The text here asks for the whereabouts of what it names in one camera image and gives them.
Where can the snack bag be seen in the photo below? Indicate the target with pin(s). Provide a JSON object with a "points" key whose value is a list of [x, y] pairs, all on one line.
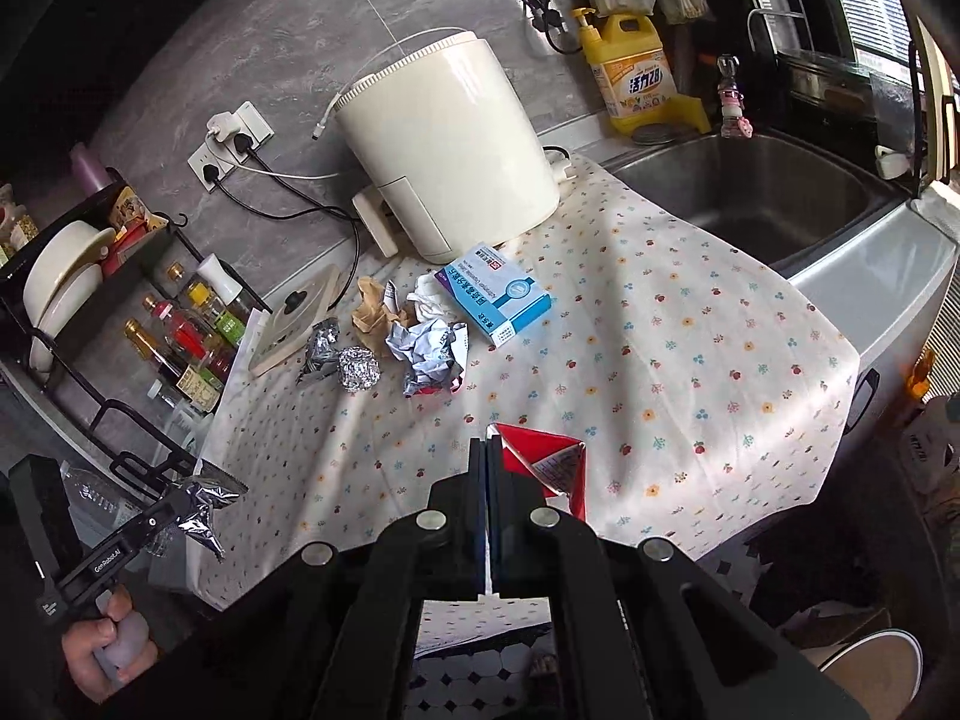
{"points": [[135, 210]]}

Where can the white charger plug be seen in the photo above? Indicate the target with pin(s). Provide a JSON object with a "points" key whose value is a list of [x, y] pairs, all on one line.
{"points": [[222, 127]]}

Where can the green label oil bottle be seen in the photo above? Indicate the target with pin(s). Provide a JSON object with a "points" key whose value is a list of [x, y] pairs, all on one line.
{"points": [[225, 307]]}

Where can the cream air fryer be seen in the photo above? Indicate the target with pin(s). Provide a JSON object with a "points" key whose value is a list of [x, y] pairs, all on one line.
{"points": [[442, 135]]}

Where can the yellow detergent bottle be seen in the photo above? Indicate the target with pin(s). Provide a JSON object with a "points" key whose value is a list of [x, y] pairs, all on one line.
{"points": [[626, 75]]}

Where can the floral tablecloth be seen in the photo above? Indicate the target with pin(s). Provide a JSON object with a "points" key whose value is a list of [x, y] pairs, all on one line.
{"points": [[637, 360]]}

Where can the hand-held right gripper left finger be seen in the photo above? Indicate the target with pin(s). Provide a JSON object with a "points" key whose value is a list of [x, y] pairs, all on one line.
{"points": [[480, 540]]}

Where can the white wall socket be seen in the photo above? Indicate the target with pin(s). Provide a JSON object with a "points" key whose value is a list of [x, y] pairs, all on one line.
{"points": [[199, 165], [251, 124]]}

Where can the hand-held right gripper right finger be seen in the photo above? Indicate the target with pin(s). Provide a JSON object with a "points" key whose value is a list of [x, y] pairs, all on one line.
{"points": [[501, 540]]}

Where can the silver foil ball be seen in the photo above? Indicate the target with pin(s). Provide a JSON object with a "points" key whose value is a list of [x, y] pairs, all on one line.
{"points": [[360, 369]]}

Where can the crumpled white tissue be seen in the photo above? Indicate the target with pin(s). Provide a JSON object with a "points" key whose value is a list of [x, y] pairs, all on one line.
{"points": [[435, 300]]}

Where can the crumpled brown paper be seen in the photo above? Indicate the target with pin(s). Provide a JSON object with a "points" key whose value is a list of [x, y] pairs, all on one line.
{"points": [[375, 307]]}

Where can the orange clip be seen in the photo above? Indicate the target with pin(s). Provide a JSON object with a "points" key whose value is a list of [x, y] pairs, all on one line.
{"points": [[921, 379]]}

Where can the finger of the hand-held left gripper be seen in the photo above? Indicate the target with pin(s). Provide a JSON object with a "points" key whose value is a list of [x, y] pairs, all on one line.
{"points": [[191, 499]]}

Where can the crumpled printed paper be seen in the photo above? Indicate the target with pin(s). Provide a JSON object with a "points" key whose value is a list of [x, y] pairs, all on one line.
{"points": [[427, 356]]}

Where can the person's left hand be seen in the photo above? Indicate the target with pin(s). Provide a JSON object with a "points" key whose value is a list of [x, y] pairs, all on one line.
{"points": [[86, 652]]}

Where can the white rimmed container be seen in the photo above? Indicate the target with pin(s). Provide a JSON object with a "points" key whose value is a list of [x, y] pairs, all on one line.
{"points": [[874, 664]]}

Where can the dark sauce bottle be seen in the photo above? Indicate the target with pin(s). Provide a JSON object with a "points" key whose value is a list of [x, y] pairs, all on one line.
{"points": [[172, 371]]}

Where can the red label sauce bottle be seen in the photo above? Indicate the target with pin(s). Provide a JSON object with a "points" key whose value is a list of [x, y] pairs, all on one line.
{"points": [[191, 337]]}

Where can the cream kettle base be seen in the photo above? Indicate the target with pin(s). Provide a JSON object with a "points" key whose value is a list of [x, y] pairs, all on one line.
{"points": [[296, 315]]}

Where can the silver foil wrapper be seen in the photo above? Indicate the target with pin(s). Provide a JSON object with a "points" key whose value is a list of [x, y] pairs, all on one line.
{"points": [[321, 352], [202, 510]]}

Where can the blue medicine box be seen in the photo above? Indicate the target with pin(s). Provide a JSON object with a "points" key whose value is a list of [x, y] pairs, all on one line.
{"points": [[499, 296]]}

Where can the stack of white dishes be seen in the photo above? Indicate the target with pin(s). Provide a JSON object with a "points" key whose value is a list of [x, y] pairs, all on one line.
{"points": [[64, 277]]}

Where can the steel sink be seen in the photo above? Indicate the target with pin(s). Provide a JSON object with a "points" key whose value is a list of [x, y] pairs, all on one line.
{"points": [[750, 195]]}

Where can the window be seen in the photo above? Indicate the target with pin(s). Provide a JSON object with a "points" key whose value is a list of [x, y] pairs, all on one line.
{"points": [[870, 7]]}

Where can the red paper carton piece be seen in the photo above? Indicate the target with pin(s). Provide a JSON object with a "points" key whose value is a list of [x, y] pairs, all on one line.
{"points": [[555, 465]]}

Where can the purple bottle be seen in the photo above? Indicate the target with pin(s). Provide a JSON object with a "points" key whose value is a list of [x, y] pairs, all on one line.
{"points": [[91, 169]]}

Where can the black dish rack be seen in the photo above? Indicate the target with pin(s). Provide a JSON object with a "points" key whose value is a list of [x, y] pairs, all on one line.
{"points": [[97, 292]]}

